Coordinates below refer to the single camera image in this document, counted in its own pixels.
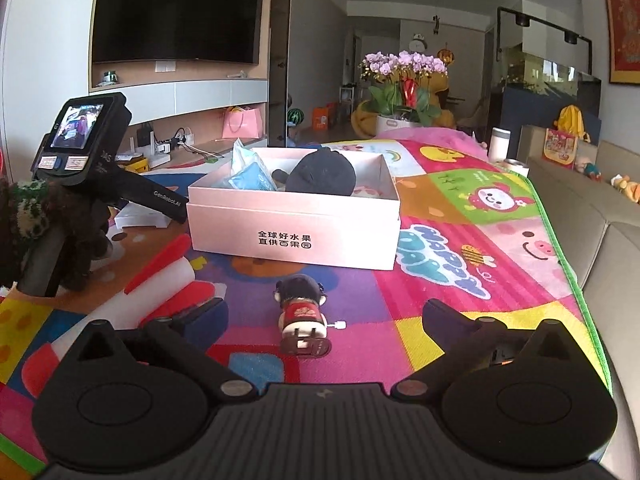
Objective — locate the small plush toy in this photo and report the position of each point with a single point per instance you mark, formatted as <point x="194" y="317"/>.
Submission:
<point x="589" y="169"/>

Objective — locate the white box lid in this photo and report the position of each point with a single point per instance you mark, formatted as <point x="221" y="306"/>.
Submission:
<point x="150" y="217"/>

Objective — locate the yellow banana plush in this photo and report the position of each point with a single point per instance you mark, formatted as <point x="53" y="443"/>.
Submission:
<point x="572" y="120"/>

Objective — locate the white power strip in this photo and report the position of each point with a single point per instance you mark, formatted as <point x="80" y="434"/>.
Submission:
<point x="175" y="144"/>

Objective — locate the pink gift bag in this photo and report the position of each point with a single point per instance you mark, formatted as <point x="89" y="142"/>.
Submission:
<point x="242" y="122"/>

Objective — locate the white wall shelf unit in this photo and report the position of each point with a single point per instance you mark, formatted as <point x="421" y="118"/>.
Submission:
<point x="200" y="95"/>

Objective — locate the beige sofa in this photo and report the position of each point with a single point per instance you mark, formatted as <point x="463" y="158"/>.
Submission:
<point x="600" y="260"/>

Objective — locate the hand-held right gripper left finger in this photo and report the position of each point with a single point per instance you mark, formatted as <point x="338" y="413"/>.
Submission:
<point x="210" y="322"/>

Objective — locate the watermelon ball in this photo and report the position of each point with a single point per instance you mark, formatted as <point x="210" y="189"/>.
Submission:
<point x="295" y="117"/>

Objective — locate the framed red wall picture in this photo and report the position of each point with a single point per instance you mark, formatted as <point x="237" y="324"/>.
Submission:
<point x="625" y="25"/>

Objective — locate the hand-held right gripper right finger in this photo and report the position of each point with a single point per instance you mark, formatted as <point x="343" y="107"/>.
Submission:
<point x="447" y="325"/>

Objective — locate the colourful cartoon play mat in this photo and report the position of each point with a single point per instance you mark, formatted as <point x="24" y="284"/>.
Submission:
<point x="450" y="220"/>

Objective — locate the orange hanging lantern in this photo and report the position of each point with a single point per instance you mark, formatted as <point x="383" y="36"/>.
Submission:
<point x="445" y="57"/>

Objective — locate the pink orchid in white pot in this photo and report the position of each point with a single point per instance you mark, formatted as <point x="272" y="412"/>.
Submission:
<point x="400" y="65"/>

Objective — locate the round wall clock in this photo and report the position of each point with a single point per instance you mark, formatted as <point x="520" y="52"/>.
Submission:
<point x="418" y="43"/>

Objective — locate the pink cardboard box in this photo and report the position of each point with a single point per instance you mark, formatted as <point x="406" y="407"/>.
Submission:
<point x="300" y="240"/>

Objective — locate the white stool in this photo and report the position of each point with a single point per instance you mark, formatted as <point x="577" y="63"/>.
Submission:
<point x="348" y="97"/>

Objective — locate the orange paper bag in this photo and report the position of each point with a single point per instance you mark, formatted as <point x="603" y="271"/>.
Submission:
<point x="321" y="118"/>

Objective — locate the yellow box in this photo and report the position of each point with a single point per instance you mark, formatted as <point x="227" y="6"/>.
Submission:
<point x="134" y="165"/>

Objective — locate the small green shelf ornament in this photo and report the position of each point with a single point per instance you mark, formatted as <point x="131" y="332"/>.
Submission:
<point x="110" y="78"/>

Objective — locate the orange plush toy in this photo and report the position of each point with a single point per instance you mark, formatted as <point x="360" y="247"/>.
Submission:
<point x="627" y="189"/>

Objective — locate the black plush toy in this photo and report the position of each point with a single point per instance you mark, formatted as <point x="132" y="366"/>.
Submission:
<point x="320" y="172"/>

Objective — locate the aquarium on dark cabinet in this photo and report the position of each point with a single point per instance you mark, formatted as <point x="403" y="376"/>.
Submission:
<point x="530" y="105"/>

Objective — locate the person's left forearm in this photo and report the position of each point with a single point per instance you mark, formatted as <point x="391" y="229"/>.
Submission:
<point x="80" y="240"/>

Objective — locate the colourful printed toy bag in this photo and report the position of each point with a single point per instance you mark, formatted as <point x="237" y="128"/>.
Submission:
<point x="560" y="147"/>

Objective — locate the white cylinder appliance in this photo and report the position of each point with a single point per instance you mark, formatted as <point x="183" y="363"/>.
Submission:
<point x="500" y="145"/>

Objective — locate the blue wet wipes packet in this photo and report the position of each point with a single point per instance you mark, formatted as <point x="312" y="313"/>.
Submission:
<point x="250" y="175"/>

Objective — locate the black router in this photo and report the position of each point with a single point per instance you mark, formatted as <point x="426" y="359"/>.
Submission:
<point x="146" y="137"/>

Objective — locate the wall-mounted television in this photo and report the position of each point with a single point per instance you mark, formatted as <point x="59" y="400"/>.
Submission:
<point x="175" y="10"/>

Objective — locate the wind-up doll toy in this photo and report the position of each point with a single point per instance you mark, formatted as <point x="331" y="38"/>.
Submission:
<point x="302" y="315"/>

